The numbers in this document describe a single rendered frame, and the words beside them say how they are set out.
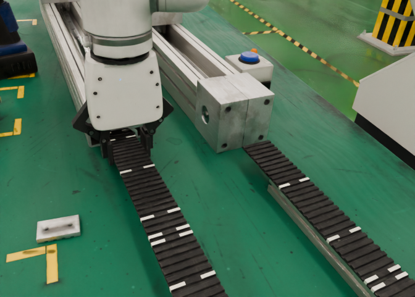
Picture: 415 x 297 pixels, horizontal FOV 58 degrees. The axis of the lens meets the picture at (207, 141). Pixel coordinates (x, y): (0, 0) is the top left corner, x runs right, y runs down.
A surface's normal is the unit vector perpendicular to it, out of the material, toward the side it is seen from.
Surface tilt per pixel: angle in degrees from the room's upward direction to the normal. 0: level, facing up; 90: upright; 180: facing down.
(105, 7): 90
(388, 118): 90
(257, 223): 0
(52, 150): 0
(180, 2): 118
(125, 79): 88
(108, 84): 88
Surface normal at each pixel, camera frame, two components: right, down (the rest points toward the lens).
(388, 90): -0.94, 0.15
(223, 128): 0.43, 0.54
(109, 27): -0.03, 0.57
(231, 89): 0.06, -0.82
